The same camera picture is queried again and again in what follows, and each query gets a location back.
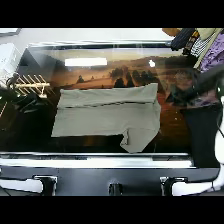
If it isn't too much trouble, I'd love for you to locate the brown garment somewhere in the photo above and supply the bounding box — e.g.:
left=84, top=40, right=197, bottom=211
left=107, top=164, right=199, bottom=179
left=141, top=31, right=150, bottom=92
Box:
left=161, top=27, right=183, bottom=37

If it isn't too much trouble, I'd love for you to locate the black garment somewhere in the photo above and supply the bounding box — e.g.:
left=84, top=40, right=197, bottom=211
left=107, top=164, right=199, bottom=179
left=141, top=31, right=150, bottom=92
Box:
left=181, top=104, right=222, bottom=169

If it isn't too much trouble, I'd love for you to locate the beige clothes hanger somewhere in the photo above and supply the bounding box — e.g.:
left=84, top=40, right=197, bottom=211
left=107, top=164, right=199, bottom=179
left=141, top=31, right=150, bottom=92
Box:
left=13, top=73, right=52, bottom=100

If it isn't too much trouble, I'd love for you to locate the grey-green garment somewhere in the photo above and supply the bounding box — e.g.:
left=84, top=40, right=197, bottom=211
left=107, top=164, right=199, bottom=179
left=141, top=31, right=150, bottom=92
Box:
left=50, top=82, right=163, bottom=155

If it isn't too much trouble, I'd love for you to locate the striped shirt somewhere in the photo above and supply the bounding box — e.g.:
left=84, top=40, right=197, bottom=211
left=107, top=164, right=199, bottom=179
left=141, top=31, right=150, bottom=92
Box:
left=189, top=32, right=215, bottom=59

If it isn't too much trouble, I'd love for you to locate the beige garment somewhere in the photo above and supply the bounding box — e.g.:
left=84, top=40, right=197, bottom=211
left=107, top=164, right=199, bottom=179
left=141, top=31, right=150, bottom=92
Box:
left=193, top=27, right=224, bottom=70

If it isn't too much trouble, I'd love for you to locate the purple patterned garment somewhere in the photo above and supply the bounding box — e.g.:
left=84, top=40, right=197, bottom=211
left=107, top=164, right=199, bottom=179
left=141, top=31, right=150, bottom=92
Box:
left=165, top=32, right=224, bottom=110

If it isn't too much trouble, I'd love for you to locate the silver frame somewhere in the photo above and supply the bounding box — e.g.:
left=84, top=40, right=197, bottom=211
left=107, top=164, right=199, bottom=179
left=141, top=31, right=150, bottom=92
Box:
left=0, top=151, right=224, bottom=197

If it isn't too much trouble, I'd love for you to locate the navy garment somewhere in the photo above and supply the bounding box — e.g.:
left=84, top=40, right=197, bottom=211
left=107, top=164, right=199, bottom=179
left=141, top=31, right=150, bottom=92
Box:
left=170, top=28, right=199, bottom=52

